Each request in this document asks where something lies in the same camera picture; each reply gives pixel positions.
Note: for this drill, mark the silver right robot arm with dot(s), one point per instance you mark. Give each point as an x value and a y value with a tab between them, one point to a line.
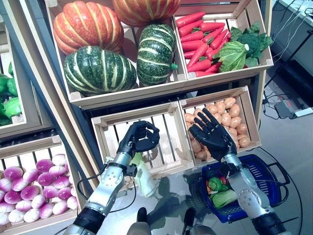
249	193

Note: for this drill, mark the orange red carrot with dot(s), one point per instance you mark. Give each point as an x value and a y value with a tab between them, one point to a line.
192	36
190	19
212	26
189	29
198	54
218	38
192	45

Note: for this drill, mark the light green cabbage head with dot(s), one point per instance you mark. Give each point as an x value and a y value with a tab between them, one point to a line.
232	57

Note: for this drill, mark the blue plastic shopping basket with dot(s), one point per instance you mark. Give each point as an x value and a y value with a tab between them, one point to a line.
266	176

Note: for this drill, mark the green white napa cabbage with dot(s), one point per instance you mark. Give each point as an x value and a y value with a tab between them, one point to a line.
223	197
145	176

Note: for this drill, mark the red chili pepper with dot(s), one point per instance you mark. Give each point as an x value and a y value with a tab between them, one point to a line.
199	65

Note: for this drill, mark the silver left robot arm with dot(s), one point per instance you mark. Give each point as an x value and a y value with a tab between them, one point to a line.
107	186

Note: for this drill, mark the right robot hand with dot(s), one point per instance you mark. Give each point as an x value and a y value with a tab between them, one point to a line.
215	139

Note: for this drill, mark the silver right robot leg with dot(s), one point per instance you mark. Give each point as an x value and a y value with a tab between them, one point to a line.
189	216

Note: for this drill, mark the green striped pumpkin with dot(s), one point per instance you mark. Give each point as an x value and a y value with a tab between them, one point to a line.
97	71
156	54

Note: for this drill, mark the dark green leafy vegetable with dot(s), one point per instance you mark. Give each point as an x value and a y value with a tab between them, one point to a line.
254	39

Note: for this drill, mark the black light stand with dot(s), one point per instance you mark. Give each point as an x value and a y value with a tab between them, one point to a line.
291	52

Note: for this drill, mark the white desk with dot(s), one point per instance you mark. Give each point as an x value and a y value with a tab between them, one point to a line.
293	24

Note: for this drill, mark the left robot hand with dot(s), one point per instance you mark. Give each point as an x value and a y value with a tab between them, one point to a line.
141	144

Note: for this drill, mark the orange striped pumpkin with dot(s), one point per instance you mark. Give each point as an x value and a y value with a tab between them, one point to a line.
146	12
88	27

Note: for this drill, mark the gray floor device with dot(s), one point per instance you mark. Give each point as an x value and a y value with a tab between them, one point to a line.
283	108

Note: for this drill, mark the round green bell pepper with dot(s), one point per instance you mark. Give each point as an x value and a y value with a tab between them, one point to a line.
216	184

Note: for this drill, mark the purple white turnip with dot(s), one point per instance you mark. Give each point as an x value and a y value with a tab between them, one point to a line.
15	216
5	184
64	193
23	205
60	207
44	165
46	210
12	197
30	175
19	184
13	172
46	178
66	167
38	201
50	192
61	182
29	192
31	215
58	159

